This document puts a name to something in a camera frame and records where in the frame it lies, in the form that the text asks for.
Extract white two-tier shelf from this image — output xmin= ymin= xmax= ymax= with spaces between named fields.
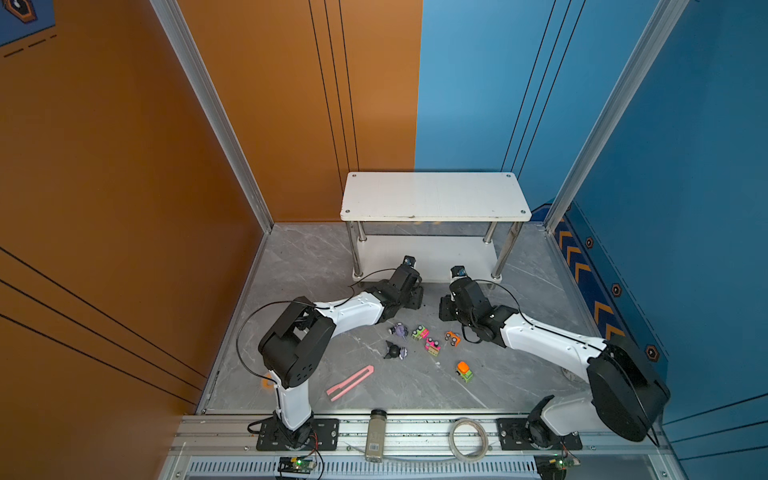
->
xmin=340 ymin=172 xmax=532 ymax=283

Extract orange toy car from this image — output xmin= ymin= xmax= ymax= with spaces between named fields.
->
xmin=444 ymin=331 xmax=461 ymax=347

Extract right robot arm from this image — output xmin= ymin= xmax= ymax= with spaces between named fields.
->
xmin=439 ymin=266 xmax=671 ymax=449

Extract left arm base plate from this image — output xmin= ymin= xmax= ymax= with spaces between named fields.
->
xmin=249 ymin=417 xmax=339 ymax=452

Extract coiled white cable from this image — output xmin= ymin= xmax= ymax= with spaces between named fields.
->
xmin=448 ymin=417 xmax=491 ymax=463

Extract left circuit board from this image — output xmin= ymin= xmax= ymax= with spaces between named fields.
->
xmin=277 ymin=456 xmax=318 ymax=479

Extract right circuit board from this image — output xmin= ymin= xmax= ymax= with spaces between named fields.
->
xmin=534 ymin=456 xmax=580 ymax=480

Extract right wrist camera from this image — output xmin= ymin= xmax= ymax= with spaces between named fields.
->
xmin=450 ymin=265 xmax=467 ymax=279

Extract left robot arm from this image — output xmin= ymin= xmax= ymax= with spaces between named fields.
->
xmin=258 ymin=256 xmax=423 ymax=447

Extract clear plastic bottle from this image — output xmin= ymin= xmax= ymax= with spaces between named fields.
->
xmin=364 ymin=409 xmax=387 ymax=463

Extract circuit board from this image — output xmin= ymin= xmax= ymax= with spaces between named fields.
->
xmin=534 ymin=456 xmax=580 ymax=480
xmin=277 ymin=456 xmax=318 ymax=479

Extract purple toy figure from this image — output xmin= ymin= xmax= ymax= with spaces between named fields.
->
xmin=389 ymin=323 xmax=409 ymax=338

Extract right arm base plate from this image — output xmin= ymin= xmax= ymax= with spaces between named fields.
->
xmin=496 ymin=417 xmax=583 ymax=451

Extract pink plastic tongs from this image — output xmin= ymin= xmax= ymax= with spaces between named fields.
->
xmin=326 ymin=365 xmax=375 ymax=402

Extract orange green toy truck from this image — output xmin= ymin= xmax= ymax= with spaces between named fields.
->
xmin=456 ymin=361 xmax=474 ymax=383

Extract orange tape roll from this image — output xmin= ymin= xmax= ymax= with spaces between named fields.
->
xmin=261 ymin=375 xmax=275 ymax=389

